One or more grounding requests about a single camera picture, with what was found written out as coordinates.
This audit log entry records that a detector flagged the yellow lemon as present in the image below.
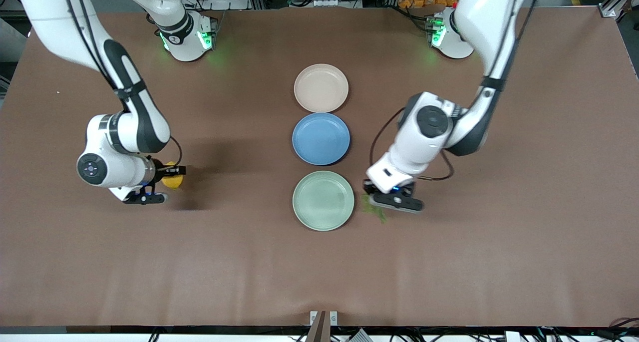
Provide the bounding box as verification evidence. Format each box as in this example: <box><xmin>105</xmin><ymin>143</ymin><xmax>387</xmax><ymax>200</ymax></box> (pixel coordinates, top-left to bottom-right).
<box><xmin>161</xmin><ymin>161</ymin><xmax>184</xmax><ymax>190</ymax></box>

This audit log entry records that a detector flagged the green lettuce leaf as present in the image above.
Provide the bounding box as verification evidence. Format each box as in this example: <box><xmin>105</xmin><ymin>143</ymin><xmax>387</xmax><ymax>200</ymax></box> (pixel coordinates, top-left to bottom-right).
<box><xmin>360</xmin><ymin>193</ymin><xmax>388</xmax><ymax>225</ymax></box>

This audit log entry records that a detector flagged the light green round plate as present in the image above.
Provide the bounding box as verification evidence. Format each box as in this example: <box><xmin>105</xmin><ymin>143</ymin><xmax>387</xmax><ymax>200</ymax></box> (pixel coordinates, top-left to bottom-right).
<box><xmin>292</xmin><ymin>170</ymin><xmax>355</xmax><ymax>232</ymax></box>

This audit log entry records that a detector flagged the blue round plate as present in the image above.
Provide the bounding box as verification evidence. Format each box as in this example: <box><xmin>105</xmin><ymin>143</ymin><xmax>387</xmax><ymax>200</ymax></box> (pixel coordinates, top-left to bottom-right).
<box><xmin>292</xmin><ymin>113</ymin><xmax>351</xmax><ymax>166</ymax></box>

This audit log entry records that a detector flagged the brown table cover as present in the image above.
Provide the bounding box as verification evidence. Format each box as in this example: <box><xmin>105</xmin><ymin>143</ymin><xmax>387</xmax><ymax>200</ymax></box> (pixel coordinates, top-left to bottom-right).
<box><xmin>0</xmin><ymin>6</ymin><xmax>639</xmax><ymax>328</ymax></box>

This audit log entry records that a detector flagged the beige round plate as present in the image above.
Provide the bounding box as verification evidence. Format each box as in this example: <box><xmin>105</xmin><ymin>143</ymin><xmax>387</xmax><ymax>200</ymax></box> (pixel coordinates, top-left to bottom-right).
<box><xmin>294</xmin><ymin>63</ymin><xmax>349</xmax><ymax>113</ymax></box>

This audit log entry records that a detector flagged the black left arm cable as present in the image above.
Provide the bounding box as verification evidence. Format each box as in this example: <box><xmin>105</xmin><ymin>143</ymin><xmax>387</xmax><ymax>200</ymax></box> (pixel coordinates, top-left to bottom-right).
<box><xmin>369</xmin><ymin>0</ymin><xmax>542</xmax><ymax>183</ymax></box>

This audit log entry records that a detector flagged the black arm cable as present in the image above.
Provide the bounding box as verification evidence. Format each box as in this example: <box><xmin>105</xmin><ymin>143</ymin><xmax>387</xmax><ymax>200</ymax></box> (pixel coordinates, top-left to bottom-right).
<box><xmin>369</xmin><ymin>0</ymin><xmax>542</xmax><ymax>183</ymax></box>
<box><xmin>59</xmin><ymin>0</ymin><xmax>183</xmax><ymax>169</ymax></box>

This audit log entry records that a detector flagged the grey metal bracket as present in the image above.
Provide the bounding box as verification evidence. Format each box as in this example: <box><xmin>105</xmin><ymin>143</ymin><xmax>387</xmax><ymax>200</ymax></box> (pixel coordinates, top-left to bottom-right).
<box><xmin>306</xmin><ymin>310</ymin><xmax>339</xmax><ymax>342</ymax></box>

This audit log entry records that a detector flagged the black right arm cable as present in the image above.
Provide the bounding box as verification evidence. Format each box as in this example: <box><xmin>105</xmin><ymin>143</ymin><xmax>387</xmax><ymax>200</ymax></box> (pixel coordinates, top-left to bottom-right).
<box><xmin>59</xmin><ymin>0</ymin><xmax>183</xmax><ymax>169</ymax></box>

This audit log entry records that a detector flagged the aluminium frame post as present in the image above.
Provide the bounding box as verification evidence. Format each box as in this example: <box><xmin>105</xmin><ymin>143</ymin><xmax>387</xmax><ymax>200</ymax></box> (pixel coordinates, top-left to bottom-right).
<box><xmin>598</xmin><ymin>0</ymin><xmax>639</xmax><ymax>19</ymax></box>

